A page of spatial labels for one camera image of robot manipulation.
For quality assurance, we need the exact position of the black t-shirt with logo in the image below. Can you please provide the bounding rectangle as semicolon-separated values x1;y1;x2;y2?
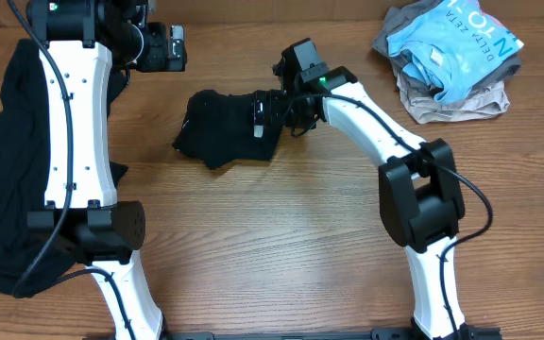
173;90;282;169

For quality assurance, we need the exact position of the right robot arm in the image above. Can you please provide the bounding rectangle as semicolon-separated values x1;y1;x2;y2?
252;39;467;339

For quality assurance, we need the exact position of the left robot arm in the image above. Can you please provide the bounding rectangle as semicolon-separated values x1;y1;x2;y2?
21;1;172;339

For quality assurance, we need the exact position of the light blue printed t-shirt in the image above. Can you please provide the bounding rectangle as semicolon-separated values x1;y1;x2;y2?
386;0;524;105

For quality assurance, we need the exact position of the black shirt left pile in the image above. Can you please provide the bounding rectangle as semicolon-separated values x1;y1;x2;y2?
0;38;129;298

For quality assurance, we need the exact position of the beige folded garment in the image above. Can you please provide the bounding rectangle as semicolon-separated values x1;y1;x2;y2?
392;62;510;124

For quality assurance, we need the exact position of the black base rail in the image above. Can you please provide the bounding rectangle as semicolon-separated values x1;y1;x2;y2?
164;328;419;340

